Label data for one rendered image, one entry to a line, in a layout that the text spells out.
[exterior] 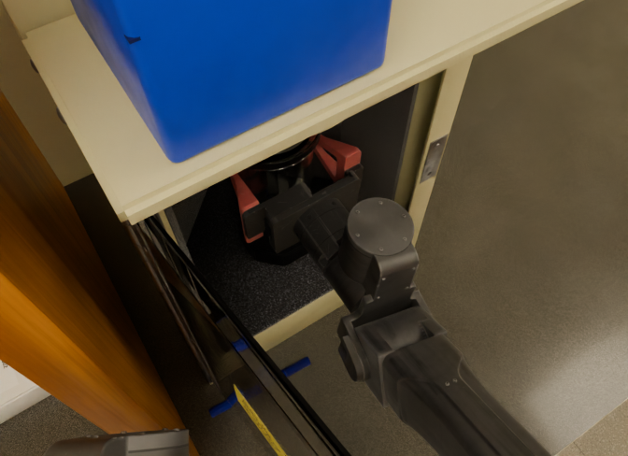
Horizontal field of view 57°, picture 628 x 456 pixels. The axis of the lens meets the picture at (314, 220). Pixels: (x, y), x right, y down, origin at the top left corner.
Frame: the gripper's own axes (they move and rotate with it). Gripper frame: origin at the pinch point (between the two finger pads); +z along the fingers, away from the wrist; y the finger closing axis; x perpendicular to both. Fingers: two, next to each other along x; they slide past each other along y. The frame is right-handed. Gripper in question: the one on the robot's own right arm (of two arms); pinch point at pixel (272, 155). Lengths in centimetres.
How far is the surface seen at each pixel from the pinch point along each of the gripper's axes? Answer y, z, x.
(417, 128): -12.9, -7.9, -4.6
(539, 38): -64, 13, 25
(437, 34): 1.4, -19.9, -33.5
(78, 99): 16.2, -15.1, -33.4
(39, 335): 23.0, -19.1, -24.1
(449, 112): -13.7, -10.4, -9.1
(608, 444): -68, -57, 116
